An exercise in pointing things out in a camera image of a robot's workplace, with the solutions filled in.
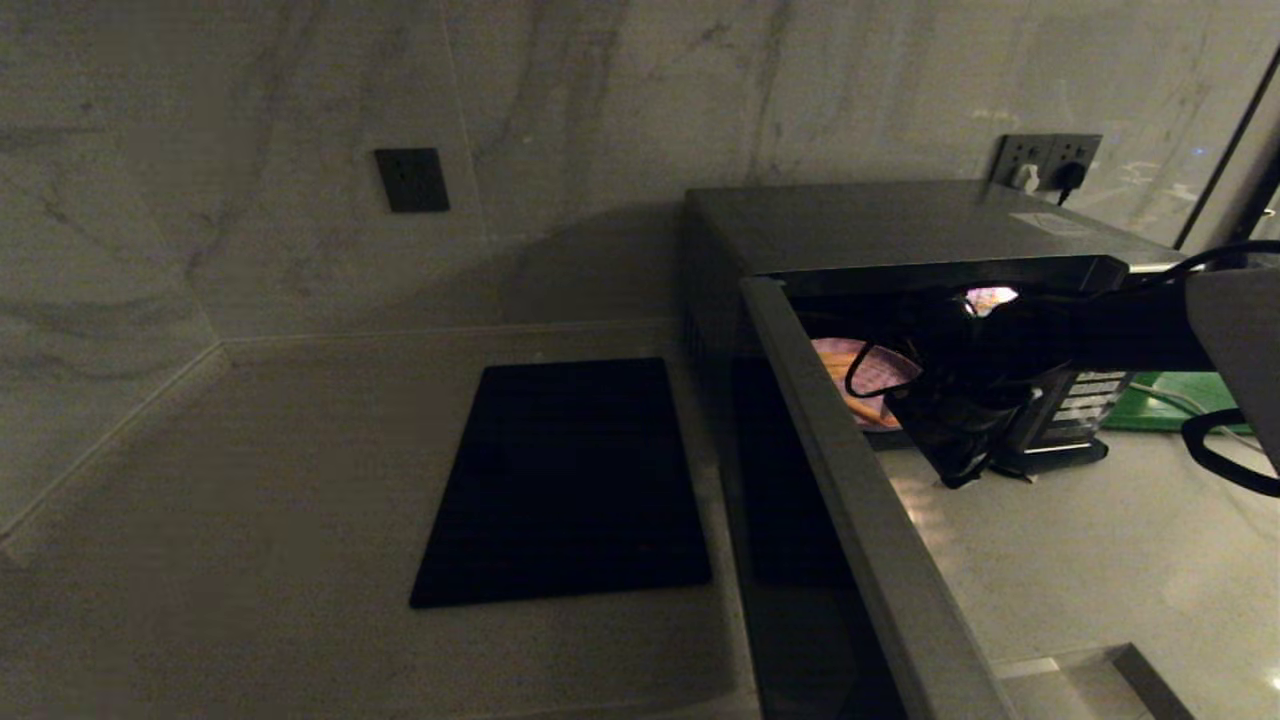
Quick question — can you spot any purple plate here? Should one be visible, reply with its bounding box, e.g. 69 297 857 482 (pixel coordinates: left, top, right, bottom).
812 338 921 431

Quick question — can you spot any silver black microwave oven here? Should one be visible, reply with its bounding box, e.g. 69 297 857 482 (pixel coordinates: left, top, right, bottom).
722 277 1016 720

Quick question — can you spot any silver microwave oven body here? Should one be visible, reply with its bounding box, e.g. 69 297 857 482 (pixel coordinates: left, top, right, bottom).
683 180 1191 476

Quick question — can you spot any dark rectangular pad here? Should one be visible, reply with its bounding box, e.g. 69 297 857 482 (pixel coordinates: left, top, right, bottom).
990 438 1109 483

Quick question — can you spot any green cutting board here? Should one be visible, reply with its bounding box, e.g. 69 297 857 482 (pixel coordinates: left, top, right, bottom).
1103 372 1261 435

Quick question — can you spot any black induction cooktop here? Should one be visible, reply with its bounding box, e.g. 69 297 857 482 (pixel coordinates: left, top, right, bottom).
408 357 714 610

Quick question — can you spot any black camera cable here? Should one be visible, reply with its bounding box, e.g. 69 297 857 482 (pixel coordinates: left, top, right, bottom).
845 240 1280 499

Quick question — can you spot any white cable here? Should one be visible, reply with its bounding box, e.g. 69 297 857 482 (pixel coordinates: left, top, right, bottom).
1135 383 1271 461

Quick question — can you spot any light grey wall socket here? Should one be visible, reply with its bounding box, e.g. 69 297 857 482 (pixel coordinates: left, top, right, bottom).
1046 134 1103 193
993 135 1056 191

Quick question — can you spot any black window frame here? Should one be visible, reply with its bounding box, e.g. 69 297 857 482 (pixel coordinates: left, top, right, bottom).
1172 45 1280 251

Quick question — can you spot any dark grey wall socket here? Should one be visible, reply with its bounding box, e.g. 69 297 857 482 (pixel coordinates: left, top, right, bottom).
375 148 451 214

